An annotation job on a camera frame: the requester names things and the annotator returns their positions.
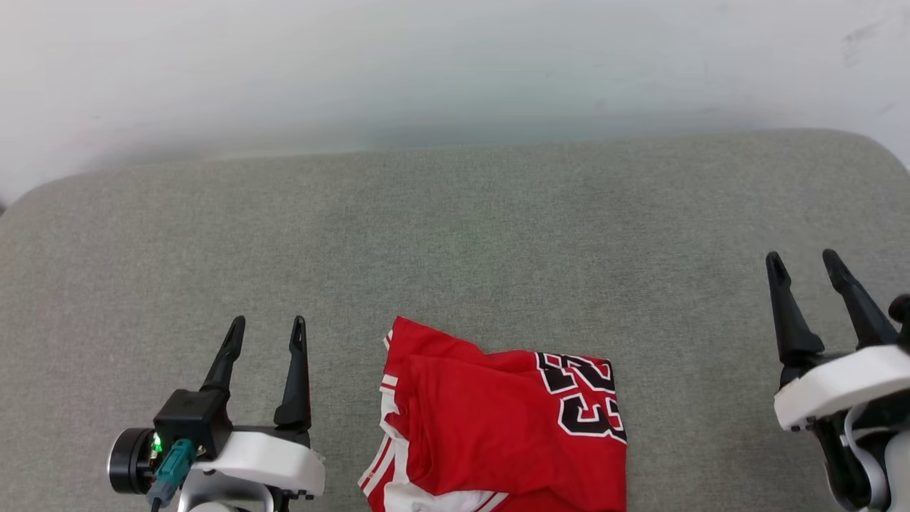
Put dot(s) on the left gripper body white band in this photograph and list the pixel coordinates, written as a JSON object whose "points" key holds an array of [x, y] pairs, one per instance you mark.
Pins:
{"points": [[263, 459]]}

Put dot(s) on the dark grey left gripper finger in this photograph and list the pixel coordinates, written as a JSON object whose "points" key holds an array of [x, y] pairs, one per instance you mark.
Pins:
{"points": [[295, 384], [224, 355]]}

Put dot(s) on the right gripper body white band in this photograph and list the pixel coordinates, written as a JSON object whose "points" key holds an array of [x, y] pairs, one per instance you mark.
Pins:
{"points": [[839, 384]]}

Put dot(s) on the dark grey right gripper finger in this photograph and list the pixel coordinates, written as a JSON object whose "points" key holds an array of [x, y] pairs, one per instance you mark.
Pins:
{"points": [[789, 320], [857, 302]]}

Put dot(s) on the red basketball jersey number 23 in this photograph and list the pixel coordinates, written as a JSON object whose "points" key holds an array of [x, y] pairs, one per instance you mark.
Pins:
{"points": [[490, 434]]}

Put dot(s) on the grey fabric sofa cushion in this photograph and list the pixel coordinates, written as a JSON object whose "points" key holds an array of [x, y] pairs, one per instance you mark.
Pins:
{"points": [[469, 242]]}

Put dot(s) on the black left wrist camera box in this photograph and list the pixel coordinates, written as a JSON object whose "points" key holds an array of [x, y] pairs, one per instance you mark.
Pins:
{"points": [[192, 419]]}

